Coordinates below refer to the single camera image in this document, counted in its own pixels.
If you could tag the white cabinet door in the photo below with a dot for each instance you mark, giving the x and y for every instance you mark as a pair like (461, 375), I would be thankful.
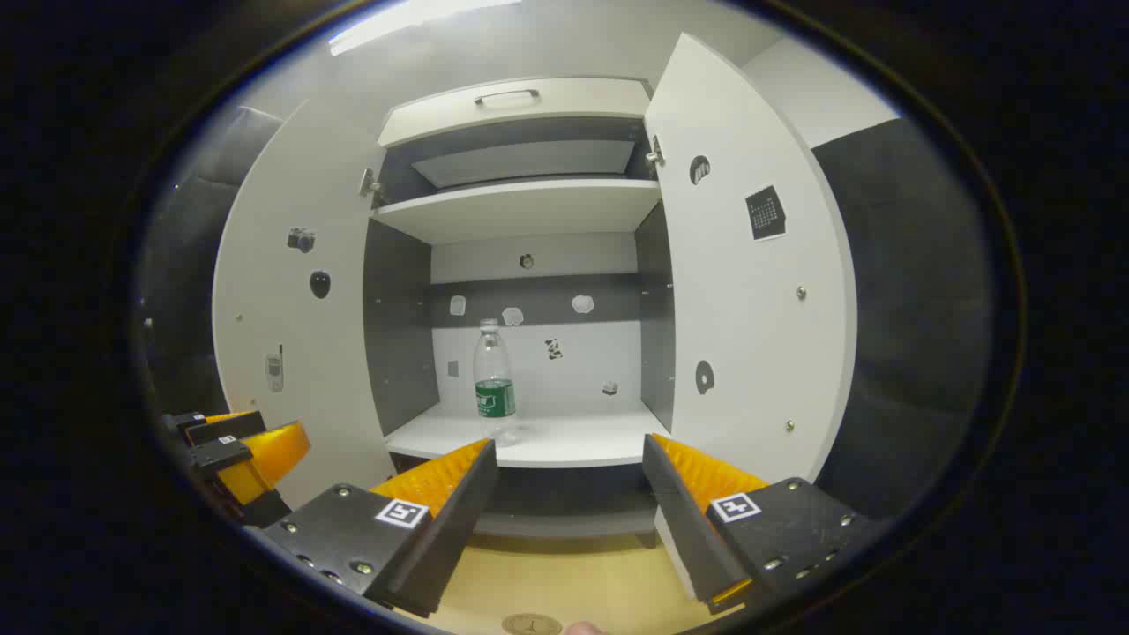
(750, 309)
(291, 423)

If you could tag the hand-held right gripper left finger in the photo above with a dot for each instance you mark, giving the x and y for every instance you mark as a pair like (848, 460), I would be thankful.
(450, 538)

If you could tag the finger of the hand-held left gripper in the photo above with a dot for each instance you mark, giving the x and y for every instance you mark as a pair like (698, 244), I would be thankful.
(220, 430)
(220, 454)

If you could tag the white and grey cabinet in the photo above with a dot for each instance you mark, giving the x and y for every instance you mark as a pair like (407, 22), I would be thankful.
(529, 212)

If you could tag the black backdrop cloth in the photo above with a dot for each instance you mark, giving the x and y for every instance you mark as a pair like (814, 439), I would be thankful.
(900, 309)

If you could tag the ceiling light strip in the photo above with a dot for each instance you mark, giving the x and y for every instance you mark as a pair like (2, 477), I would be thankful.
(397, 22)

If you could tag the metal door hinge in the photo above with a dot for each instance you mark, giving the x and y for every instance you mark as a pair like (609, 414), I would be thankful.
(654, 152)
(370, 183)

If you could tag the clear plastic bottle green label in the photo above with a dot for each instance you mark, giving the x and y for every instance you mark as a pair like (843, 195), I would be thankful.
(494, 397)

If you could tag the round brown coaster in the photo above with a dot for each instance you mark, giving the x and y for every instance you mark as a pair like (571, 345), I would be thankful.
(532, 625)

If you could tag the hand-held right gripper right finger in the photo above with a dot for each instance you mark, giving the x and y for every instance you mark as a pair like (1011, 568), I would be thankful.
(684, 529)

